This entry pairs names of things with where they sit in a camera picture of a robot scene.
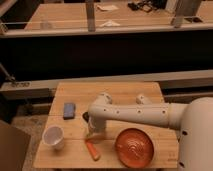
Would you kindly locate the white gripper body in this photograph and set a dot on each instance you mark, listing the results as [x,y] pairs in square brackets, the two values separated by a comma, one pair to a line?
[96,126]

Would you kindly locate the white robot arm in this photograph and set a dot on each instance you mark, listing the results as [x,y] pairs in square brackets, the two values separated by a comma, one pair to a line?
[193,120]

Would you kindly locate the white ceramic cup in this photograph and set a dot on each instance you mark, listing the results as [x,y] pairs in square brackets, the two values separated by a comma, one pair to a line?
[53,137]

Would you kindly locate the small black object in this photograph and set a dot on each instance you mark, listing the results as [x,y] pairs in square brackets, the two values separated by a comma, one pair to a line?
[85,116]

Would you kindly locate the blue sponge block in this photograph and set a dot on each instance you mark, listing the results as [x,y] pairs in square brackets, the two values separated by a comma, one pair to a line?
[69,111]

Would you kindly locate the orange ridged plate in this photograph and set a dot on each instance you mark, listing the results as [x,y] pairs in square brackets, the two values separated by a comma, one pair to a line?
[134,148]

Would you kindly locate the cardboard box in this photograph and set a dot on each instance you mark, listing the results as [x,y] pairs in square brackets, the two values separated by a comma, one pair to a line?
[13,147]

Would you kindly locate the folded white paper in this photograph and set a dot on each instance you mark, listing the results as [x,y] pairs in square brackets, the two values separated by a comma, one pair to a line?
[109,23]

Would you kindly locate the white paper sheet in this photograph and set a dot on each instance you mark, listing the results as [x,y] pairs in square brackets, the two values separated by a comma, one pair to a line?
[107,7]

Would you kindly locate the grey metal post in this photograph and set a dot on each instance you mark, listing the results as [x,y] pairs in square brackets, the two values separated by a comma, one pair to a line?
[186,10]
[90,15]

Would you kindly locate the grey metal post right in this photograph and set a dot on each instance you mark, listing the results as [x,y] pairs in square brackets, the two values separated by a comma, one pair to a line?
[186,10]

